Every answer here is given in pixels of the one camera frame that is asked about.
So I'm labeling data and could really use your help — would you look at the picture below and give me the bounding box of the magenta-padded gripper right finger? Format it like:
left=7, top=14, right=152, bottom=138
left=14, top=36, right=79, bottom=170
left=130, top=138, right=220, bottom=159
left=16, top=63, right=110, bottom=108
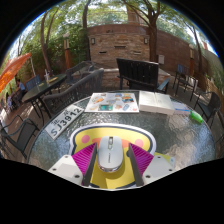
left=128, top=142, right=175, bottom=187

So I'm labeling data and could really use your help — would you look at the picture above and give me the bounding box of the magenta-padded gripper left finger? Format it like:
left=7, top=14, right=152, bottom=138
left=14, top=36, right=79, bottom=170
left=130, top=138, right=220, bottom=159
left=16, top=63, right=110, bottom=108
left=48, top=142, right=99, bottom=188

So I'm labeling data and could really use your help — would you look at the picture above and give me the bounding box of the white computer mouse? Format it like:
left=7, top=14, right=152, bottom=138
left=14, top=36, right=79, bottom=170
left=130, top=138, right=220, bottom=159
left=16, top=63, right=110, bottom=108
left=96, top=135, right=124, bottom=173

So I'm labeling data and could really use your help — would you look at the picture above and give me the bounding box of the yellow bird-shaped mouse pad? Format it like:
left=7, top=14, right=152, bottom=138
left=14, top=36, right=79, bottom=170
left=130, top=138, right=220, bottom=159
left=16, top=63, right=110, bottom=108
left=68, top=123, right=158, bottom=190

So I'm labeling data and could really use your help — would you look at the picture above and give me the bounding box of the white licence plate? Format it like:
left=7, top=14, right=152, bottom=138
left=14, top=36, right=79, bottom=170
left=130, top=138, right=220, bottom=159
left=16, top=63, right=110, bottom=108
left=44, top=104, right=85, bottom=140

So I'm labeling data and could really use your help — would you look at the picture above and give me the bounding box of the black metal armchair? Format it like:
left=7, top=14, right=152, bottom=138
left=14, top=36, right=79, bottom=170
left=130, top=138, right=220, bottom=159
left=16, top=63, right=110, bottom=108
left=0, top=114, right=41, bottom=160

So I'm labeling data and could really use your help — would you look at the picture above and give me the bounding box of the white flat box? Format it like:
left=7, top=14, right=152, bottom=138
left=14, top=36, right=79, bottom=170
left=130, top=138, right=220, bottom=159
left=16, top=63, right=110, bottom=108
left=138, top=90, right=158, bottom=113
left=154, top=92, right=176, bottom=116

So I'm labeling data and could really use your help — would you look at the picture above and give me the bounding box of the green plastic bottle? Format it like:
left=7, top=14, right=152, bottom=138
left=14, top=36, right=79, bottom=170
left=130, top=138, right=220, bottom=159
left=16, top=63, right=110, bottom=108
left=189, top=110, right=204, bottom=125

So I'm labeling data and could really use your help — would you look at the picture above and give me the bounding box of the colourful sticker sheet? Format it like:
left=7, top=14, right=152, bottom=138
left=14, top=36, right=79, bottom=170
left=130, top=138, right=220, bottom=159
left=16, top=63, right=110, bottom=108
left=84, top=92, right=140, bottom=114

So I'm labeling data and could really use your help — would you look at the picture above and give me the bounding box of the dark wicker chair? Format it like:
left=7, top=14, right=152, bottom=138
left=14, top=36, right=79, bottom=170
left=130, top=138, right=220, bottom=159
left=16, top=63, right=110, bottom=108
left=64, top=60, right=96, bottom=86
left=42, top=68, right=105, bottom=118

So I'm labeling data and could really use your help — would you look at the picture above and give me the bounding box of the black metal mesh chair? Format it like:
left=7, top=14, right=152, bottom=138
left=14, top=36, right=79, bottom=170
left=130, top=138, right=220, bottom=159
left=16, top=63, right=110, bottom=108
left=193, top=91, right=223, bottom=128

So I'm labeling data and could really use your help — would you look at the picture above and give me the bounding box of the dark outdoor table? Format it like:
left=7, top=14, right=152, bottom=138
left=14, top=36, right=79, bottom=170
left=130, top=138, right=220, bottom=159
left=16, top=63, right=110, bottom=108
left=21, top=73, right=68, bottom=118

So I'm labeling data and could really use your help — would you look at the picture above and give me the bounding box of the blue chair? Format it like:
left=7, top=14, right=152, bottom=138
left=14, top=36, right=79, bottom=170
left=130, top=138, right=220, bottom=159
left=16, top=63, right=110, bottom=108
left=24, top=74, right=43, bottom=92

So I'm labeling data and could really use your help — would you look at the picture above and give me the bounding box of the person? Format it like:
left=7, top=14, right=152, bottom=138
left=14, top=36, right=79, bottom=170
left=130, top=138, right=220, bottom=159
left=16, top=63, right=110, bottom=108
left=13, top=77, right=27, bottom=98

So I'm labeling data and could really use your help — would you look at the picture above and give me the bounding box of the black slatted chair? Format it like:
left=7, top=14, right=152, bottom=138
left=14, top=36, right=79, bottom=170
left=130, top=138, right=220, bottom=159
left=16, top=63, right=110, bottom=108
left=116, top=58, right=171, bottom=95

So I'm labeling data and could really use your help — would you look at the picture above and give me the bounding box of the black folding chair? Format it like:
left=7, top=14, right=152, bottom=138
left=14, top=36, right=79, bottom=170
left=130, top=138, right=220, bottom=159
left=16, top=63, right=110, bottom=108
left=172, top=63, right=200, bottom=98

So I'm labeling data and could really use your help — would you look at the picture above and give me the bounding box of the orange canopy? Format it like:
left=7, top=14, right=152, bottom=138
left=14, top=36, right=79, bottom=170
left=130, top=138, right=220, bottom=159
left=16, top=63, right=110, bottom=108
left=0, top=52, right=33, bottom=94

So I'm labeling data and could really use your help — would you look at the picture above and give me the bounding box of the wooden lamp post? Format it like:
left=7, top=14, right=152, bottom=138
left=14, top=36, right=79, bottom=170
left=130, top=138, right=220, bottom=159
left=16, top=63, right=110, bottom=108
left=63, top=32, right=73, bottom=70
left=188, top=43, right=198, bottom=76

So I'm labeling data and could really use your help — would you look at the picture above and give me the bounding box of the stone fountain wall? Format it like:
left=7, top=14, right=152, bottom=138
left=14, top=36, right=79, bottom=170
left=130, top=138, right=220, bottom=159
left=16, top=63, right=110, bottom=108
left=87, top=23, right=173, bottom=88

